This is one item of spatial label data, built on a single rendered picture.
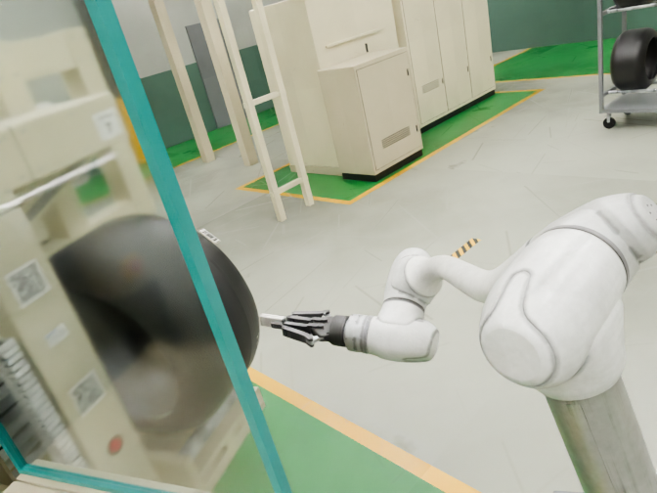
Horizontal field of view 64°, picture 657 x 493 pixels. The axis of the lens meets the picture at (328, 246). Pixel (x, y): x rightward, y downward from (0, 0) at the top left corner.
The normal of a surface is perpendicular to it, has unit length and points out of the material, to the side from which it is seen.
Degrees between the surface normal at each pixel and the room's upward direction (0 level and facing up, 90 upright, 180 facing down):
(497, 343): 88
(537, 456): 0
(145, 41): 90
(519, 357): 88
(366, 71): 90
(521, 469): 0
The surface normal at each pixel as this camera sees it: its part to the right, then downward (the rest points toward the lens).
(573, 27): -0.69, 0.44
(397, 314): -0.21, -0.64
